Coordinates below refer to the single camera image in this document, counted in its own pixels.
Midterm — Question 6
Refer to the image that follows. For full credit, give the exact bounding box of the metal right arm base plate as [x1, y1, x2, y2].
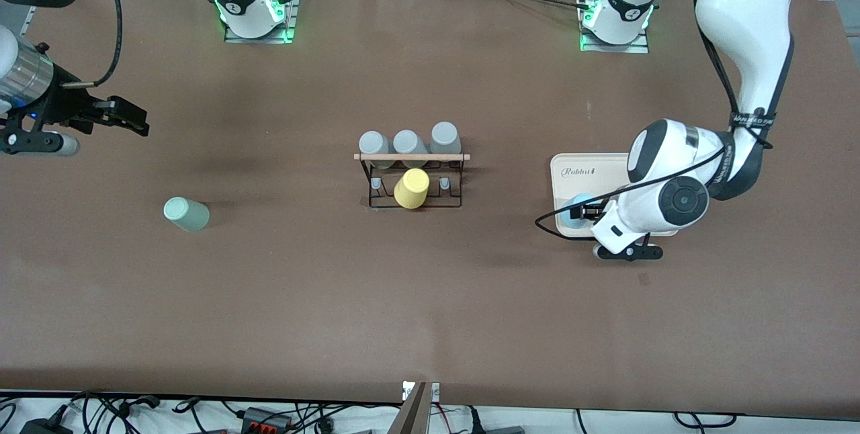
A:
[223, 0, 301, 44]

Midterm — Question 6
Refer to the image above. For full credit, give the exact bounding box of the light blue cup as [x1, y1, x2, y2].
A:
[560, 193, 596, 234]

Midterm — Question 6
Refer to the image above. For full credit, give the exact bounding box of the black power adapter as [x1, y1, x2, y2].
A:
[19, 404, 75, 434]

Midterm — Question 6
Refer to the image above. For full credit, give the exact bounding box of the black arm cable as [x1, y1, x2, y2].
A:
[59, 0, 124, 89]
[535, 0, 775, 240]

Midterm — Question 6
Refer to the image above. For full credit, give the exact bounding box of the black floor cable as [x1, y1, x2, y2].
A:
[674, 412, 738, 430]
[171, 396, 224, 432]

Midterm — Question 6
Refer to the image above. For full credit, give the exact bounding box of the grey connector box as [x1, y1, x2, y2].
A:
[241, 406, 294, 433]

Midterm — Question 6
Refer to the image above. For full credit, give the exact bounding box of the beige plastic tray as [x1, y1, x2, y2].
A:
[550, 153, 680, 241]

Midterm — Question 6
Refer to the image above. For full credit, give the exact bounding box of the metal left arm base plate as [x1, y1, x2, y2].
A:
[578, 0, 651, 54]

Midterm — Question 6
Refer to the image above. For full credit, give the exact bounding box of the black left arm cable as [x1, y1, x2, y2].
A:
[535, 0, 775, 240]

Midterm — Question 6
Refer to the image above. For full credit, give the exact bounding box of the grey cup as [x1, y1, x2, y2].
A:
[359, 130, 391, 170]
[430, 122, 463, 155]
[392, 129, 429, 167]

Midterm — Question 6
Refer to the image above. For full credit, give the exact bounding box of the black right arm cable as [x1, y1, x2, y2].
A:
[59, 0, 124, 89]

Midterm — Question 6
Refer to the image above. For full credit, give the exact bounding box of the yellow cup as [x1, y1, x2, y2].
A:
[394, 168, 431, 210]

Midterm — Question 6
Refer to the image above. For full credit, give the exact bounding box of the black wire wooden cup rack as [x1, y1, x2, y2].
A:
[354, 152, 471, 212]

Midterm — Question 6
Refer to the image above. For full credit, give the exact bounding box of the pale green cup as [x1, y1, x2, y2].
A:
[163, 197, 210, 233]

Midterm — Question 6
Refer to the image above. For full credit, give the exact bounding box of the white mount bracket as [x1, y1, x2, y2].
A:
[402, 380, 441, 403]

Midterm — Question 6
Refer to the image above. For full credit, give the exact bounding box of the grey wedge camera mount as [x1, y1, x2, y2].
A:
[388, 382, 431, 434]

